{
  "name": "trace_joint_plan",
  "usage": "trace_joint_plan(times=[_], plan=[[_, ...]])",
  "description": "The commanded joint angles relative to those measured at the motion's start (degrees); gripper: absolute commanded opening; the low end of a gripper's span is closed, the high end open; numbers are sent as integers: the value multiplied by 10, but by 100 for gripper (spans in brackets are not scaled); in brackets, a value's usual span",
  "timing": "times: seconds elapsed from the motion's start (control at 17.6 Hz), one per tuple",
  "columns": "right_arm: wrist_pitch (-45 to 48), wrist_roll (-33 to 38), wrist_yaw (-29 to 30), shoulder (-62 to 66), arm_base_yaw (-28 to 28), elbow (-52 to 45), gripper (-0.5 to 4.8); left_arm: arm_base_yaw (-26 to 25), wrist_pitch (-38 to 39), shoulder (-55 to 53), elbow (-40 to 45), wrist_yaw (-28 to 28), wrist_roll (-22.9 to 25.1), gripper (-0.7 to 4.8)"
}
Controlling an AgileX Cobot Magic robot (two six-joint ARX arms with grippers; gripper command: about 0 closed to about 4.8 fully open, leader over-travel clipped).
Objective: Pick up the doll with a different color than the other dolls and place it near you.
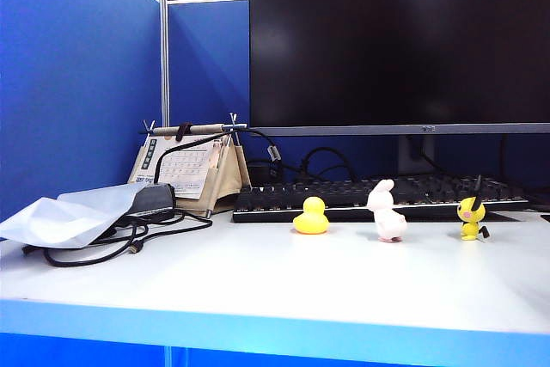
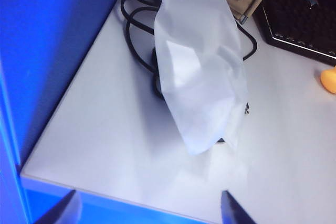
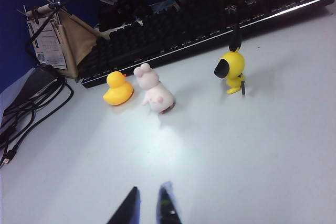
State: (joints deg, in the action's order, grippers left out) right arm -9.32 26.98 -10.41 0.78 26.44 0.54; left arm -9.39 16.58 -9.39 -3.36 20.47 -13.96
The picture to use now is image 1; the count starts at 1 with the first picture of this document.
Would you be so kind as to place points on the pink white rabbit doll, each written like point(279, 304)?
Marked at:
point(386, 216)

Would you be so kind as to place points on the black power adapter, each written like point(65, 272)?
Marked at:
point(260, 170)

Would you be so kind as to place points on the beige canvas desk calendar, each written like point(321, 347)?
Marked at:
point(223, 173)

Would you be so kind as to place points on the yellow rubber duck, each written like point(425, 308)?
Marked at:
point(310, 221)

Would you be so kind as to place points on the black mechanical keyboard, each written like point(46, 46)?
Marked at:
point(335, 197)

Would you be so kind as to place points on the black docking device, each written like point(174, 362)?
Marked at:
point(152, 197)

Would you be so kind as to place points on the grey monitor stand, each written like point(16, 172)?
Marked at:
point(409, 156)

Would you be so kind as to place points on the black computer monitor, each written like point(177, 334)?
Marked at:
point(386, 40)

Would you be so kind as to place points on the yellow black mouse figure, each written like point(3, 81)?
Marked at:
point(469, 216)

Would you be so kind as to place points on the white plastic bag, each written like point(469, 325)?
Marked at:
point(56, 221)

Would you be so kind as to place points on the aluminium partition post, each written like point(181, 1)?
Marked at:
point(164, 62)

